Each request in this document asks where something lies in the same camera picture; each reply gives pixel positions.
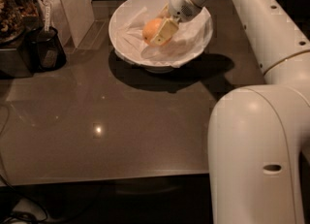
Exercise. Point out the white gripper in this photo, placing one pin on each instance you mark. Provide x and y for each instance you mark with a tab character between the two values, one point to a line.
178	5

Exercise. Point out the orange fruit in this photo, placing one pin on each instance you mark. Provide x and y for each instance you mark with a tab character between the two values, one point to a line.
150	29

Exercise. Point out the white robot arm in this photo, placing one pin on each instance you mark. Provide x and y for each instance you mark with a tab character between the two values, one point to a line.
256	133

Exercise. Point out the white bowl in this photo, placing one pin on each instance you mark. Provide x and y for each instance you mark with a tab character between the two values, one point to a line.
129	17

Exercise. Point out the white cloth in bowl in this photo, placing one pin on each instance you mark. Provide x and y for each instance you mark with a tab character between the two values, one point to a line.
190	37

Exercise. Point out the white standing board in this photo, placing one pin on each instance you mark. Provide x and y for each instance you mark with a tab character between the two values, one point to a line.
72	19

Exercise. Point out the white tag in cup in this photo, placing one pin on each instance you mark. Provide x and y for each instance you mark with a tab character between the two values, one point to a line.
47	14

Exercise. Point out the black mesh pen cup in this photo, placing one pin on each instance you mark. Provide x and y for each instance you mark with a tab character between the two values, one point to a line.
46	49

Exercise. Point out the tray of dried snacks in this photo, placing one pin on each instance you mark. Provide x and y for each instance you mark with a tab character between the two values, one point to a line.
16	16

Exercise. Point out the dark box under tray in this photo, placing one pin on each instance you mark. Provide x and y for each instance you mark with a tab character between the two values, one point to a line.
15	60

